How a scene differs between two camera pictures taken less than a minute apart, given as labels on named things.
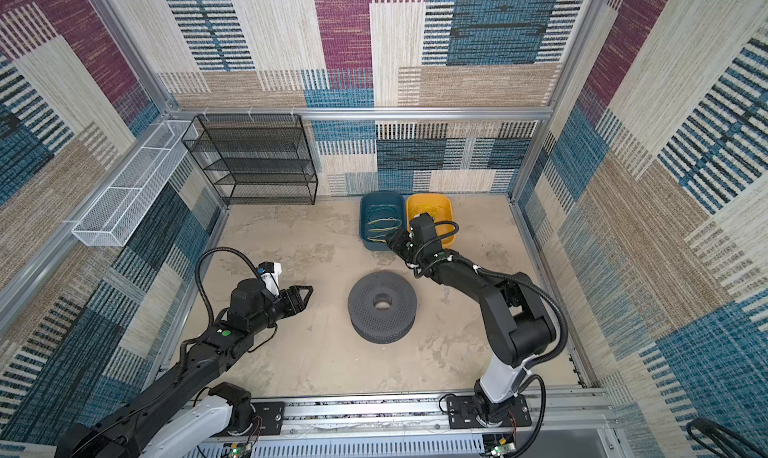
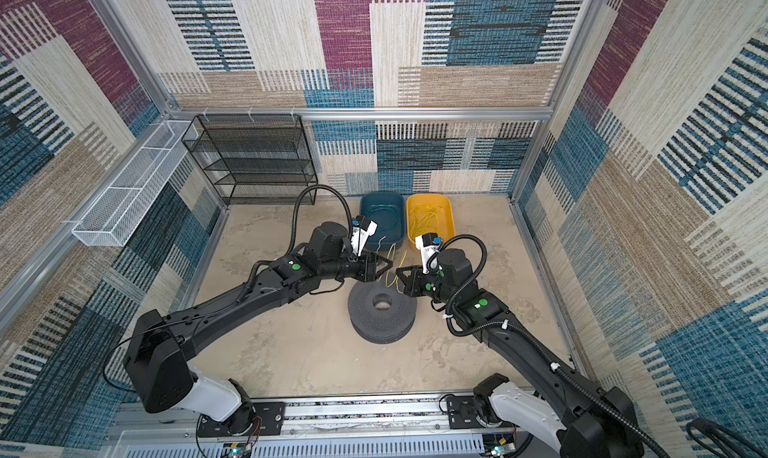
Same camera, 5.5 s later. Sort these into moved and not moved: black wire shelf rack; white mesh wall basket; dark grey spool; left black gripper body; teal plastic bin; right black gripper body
Moved: left black gripper body; right black gripper body
Not moved: white mesh wall basket; dark grey spool; teal plastic bin; black wire shelf rack
